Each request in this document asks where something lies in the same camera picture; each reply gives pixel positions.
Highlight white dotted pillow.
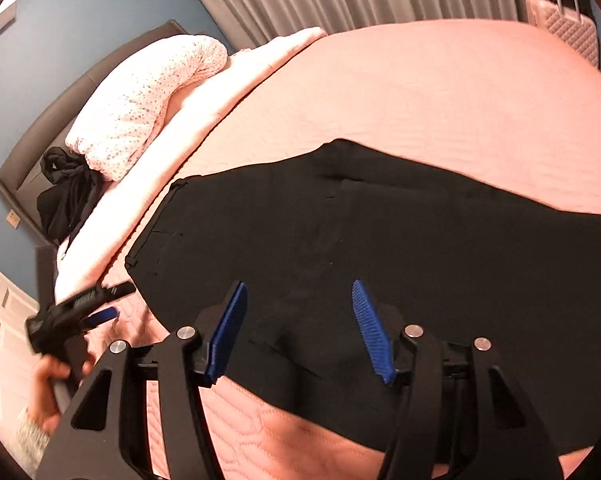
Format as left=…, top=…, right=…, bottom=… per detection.
left=64, top=34, right=230, bottom=182

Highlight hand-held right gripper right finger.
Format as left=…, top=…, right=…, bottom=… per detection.
left=351, top=280, right=563, bottom=480

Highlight grey bed headboard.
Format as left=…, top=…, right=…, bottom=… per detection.
left=0, top=20, right=231, bottom=321

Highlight pink quilted bedspread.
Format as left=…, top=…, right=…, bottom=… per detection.
left=55, top=20, right=601, bottom=480

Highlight black clothing bundle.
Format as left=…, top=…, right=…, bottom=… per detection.
left=36, top=146, right=106, bottom=251

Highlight pink suitcase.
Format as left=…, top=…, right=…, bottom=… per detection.
left=525, top=0, right=601, bottom=68

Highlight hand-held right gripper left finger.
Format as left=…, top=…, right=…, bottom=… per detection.
left=35, top=281, right=248, bottom=480

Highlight person's left forearm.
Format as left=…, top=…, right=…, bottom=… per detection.
left=8, top=407, right=51, bottom=466

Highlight person's left hand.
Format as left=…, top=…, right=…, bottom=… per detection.
left=30, top=357, right=95, bottom=433

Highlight white panelled door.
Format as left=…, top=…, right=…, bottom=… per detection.
left=0, top=252, right=44, bottom=421

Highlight light pink blanket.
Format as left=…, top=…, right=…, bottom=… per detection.
left=54, top=26, right=328, bottom=306

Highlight black pants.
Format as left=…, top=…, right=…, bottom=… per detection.
left=124, top=138, right=601, bottom=453

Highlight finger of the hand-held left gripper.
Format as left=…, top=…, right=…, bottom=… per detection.
left=83, top=306, right=118, bottom=332
left=55, top=281, right=137, bottom=318

